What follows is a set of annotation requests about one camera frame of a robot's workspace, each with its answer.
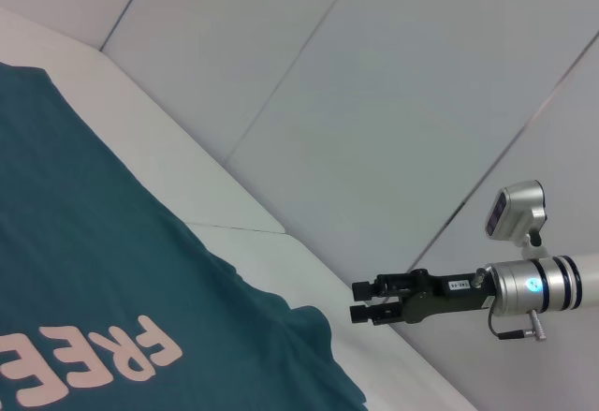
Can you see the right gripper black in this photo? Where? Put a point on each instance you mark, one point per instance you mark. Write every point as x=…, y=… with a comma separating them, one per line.
x=444, y=296

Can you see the teal T-shirt with FREE print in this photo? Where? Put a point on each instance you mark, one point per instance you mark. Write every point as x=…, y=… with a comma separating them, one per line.
x=93, y=242

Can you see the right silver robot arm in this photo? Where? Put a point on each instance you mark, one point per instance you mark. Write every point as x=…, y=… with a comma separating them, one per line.
x=519, y=284

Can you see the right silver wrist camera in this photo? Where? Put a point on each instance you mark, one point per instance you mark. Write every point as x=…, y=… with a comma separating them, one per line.
x=515, y=205

